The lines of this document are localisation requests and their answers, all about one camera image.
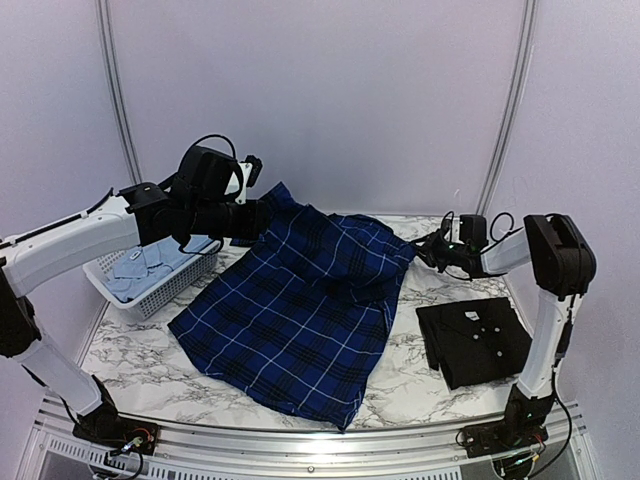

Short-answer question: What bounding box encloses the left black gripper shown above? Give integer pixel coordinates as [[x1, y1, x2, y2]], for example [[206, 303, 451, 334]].
[[186, 196, 269, 240]]

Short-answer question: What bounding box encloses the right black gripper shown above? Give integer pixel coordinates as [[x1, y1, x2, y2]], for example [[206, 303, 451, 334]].
[[409, 229, 468, 273]]

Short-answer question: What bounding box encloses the blue plaid long sleeve shirt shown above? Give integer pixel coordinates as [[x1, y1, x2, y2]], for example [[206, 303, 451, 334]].
[[169, 184, 416, 430]]

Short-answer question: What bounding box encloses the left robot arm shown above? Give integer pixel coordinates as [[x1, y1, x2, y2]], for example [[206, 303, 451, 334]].
[[1, 140, 267, 445]]

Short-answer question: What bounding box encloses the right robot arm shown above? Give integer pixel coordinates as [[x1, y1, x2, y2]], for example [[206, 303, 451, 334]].
[[414, 213, 596, 448]]

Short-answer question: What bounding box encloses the folded black shirt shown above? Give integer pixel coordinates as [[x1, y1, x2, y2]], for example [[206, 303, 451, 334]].
[[416, 297, 532, 390]]

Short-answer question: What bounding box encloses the light blue shirt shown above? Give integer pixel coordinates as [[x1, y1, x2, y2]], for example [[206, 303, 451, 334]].
[[104, 235, 213, 303]]

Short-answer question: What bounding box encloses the white plastic laundry basket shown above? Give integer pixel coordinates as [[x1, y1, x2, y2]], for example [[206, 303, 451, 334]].
[[82, 240, 223, 319]]

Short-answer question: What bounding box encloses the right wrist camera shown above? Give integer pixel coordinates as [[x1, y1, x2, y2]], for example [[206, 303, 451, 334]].
[[440, 210, 460, 243]]

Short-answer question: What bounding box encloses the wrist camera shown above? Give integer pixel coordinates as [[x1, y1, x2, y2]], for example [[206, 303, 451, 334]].
[[440, 210, 460, 243], [224, 155, 263, 204]]

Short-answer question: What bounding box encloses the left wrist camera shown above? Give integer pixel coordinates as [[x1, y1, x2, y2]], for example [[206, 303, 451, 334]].
[[224, 155, 263, 204]]

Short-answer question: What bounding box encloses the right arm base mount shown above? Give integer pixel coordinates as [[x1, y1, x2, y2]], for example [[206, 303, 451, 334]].
[[457, 420, 549, 458]]

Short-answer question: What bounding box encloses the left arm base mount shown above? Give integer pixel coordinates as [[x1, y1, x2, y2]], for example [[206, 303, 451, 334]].
[[72, 417, 160, 455]]

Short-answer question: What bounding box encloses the aluminium front table rail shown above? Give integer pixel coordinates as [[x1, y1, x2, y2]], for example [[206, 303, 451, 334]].
[[17, 395, 601, 479]]

